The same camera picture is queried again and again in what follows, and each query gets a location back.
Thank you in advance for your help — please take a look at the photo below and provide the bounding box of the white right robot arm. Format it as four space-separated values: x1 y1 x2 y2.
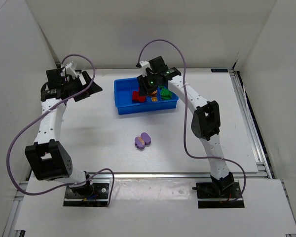
136 56 234 195

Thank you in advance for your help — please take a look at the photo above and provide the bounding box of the red green lego block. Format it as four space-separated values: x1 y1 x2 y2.
132 90 146 103

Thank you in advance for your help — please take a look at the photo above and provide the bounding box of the green lego brick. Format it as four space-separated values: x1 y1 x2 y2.
159 85 172 100

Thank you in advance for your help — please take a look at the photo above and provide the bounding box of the orange round lego piece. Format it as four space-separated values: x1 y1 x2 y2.
148 90 158 97

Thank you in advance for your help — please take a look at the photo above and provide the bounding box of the purple round lego piece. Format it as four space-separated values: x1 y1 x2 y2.
134 132 151 150

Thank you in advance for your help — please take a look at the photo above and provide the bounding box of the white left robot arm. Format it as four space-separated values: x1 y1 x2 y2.
25 68 102 187

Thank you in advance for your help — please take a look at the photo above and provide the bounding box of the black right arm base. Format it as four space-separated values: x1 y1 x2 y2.
192 182 245 209

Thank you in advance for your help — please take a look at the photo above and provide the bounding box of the aluminium frame rail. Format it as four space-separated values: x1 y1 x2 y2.
29 170 274 181

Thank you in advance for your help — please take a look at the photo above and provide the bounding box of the blue plastic sorting tray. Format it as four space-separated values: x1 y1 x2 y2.
114 78 179 115

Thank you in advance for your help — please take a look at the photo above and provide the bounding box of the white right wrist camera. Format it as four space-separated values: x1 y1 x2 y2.
136 61 150 77

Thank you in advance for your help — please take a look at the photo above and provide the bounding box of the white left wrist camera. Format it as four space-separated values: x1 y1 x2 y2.
61 61 77 78

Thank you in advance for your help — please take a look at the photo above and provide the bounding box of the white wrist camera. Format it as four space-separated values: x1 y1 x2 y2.
61 61 77 78
136 61 150 77

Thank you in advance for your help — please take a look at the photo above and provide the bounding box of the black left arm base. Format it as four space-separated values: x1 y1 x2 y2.
63 179 114 207

